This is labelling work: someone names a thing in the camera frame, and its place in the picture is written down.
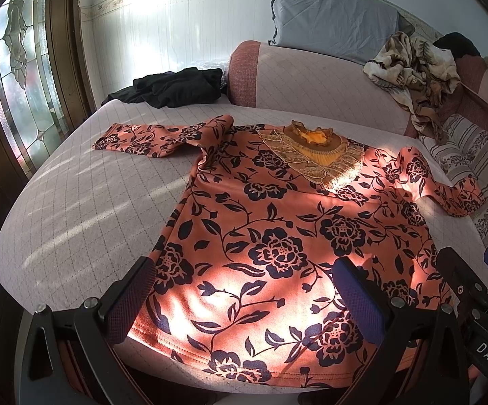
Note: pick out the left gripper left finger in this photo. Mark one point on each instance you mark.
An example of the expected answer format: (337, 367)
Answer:
(69, 356)

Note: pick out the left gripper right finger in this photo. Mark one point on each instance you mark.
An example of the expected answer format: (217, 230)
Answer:
(418, 357)

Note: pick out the orange black floral shirt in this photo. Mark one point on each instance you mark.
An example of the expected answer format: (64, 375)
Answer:
(244, 286)

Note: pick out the striped floral pillow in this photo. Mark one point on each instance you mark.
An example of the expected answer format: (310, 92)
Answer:
(465, 152)

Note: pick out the pink side bolster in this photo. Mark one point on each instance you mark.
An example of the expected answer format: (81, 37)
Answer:
(473, 90)

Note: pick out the brown cream patterned blanket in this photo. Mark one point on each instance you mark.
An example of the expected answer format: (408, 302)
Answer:
(419, 77)

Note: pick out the black cloth on headboard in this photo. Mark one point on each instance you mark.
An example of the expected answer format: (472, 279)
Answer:
(458, 45)

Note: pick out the pink bolster headrest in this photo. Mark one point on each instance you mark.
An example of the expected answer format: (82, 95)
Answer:
(292, 80)

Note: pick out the black garment on bed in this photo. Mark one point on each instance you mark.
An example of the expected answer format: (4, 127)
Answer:
(172, 89)

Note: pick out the stained glass window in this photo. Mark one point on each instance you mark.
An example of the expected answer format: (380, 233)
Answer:
(31, 115)

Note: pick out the grey pillow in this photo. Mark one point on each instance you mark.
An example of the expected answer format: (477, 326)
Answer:
(353, 30)

